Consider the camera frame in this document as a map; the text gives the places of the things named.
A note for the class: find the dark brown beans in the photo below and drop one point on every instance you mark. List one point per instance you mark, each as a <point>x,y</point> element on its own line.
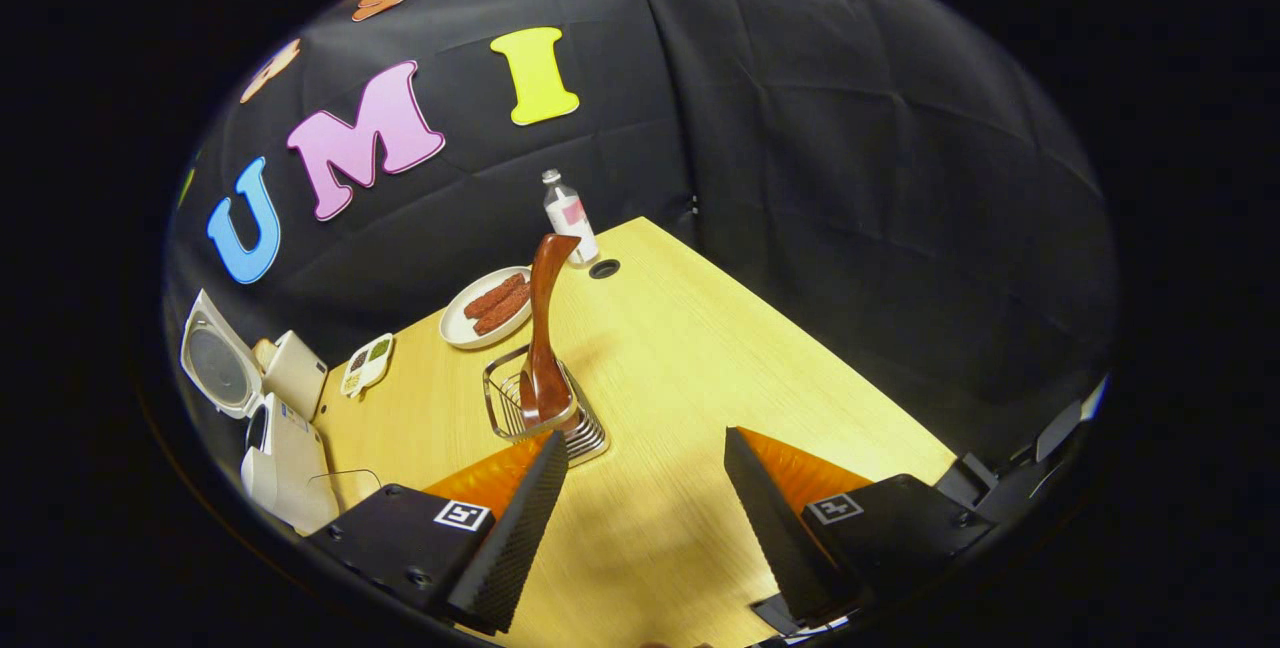
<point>357,361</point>

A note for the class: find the green mung beans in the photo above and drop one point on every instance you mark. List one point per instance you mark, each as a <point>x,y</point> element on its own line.
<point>379,349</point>

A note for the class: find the toast bread slice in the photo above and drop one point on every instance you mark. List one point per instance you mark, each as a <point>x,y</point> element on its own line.
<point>265,354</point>

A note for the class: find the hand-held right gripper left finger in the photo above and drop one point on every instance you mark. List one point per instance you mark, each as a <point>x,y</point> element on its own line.
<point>500,543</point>

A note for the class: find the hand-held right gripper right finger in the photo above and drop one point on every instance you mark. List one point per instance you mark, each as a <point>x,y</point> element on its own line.
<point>780,538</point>

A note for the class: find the white divided dish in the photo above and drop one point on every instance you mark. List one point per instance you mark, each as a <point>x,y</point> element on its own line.
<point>366,368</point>

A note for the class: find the brown wooden spoon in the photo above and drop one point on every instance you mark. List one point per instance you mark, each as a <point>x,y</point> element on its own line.
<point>545,328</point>

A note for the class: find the clear bottle with pink label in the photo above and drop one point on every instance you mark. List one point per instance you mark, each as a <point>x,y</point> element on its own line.
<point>570,218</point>

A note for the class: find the white rice cooker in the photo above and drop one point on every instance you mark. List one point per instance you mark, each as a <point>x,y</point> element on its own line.
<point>290,468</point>

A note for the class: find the white round plate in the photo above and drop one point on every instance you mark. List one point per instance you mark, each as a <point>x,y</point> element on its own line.
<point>455,328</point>

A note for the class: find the red sausage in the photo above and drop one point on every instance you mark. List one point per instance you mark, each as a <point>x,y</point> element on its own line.
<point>503,310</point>
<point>495,295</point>

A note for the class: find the white toaster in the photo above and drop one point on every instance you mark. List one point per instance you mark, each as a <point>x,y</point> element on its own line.
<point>295,373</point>

